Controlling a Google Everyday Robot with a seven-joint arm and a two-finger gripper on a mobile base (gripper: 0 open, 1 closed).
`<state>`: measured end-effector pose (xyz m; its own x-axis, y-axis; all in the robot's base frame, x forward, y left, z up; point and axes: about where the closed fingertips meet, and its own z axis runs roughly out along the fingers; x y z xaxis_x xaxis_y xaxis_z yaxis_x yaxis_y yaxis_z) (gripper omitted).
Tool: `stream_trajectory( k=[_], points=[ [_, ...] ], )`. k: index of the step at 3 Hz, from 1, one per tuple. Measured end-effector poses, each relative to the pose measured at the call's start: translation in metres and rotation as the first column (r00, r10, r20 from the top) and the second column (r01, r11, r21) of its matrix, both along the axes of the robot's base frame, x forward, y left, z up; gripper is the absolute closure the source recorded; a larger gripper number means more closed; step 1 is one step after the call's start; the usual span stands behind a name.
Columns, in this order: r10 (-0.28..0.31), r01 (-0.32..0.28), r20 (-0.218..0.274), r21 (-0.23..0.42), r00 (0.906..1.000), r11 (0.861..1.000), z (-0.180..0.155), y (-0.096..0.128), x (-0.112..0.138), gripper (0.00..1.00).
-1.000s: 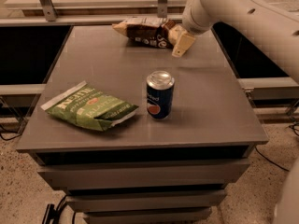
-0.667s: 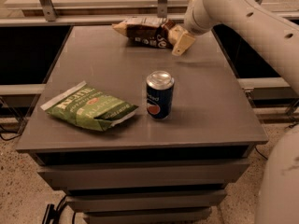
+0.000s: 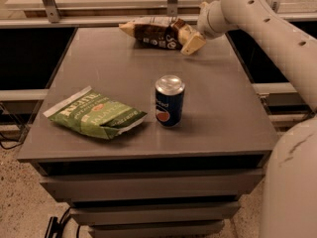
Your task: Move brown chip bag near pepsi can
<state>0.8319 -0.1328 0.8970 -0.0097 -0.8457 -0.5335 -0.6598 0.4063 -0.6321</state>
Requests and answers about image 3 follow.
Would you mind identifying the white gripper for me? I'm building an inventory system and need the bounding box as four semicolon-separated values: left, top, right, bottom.
179;1;238;56

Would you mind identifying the brown chip bag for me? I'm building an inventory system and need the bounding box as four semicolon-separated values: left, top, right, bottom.
119;17;193;50

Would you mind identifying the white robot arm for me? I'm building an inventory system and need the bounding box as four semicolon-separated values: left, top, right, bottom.
197;0;317;238

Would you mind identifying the blue pepsi can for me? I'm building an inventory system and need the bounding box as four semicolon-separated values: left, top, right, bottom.
156;75;185;127

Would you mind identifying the green jalapeno chip bag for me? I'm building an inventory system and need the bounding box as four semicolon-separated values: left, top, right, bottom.
44;86;147;140

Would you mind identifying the grey drawer cabinet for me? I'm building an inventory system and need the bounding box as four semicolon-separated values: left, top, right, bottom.
18;28;277;238

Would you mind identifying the black plug under cabinet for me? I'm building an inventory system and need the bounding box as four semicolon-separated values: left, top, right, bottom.
44;207;71;238

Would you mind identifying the metal railing frame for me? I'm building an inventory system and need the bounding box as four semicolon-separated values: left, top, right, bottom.
0;0;317;30

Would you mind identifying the black floor cable left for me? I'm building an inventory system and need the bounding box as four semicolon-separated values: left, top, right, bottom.
0;129;24;151

